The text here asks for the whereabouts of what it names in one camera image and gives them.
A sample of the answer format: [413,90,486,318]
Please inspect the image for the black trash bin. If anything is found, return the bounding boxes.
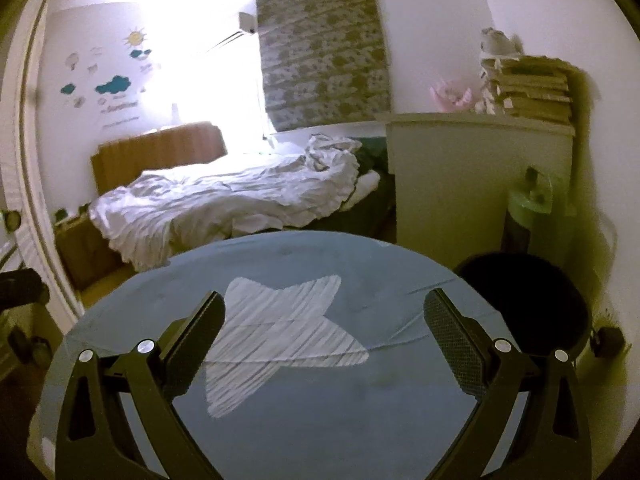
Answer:
[454,252,591,361]

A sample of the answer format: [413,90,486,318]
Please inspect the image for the wooden bedside table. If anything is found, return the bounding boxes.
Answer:
[54,214,126,290]

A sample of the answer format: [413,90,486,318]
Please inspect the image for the white radiator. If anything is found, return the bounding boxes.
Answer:
[1,0,85,334]

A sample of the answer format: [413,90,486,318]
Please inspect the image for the white rumpled duvet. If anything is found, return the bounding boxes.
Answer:
[89,133,361,272]

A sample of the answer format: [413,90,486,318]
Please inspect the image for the brown wooden headboard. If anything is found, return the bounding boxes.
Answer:
[91,122,227,195]

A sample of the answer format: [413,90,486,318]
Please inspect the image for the green air purifier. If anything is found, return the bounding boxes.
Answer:
[500,166,576,266]

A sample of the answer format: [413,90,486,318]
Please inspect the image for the white cabinet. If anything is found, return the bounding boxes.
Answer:
[377,113,575,269]

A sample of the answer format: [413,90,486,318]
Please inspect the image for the stack of books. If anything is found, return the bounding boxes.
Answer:
[475,55,582,126]

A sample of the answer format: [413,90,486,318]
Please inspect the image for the pink plush toy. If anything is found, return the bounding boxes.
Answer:
[430,79,474,113]

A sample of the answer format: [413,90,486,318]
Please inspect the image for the patterned roman blind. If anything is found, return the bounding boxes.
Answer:
[256,0,390,131]

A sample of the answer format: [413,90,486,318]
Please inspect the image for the grey plush toy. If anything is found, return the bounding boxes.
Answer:
[480,27,522,58]

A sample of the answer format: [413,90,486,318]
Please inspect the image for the cloud and sun wall stickers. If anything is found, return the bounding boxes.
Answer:
[58,27,154,130]

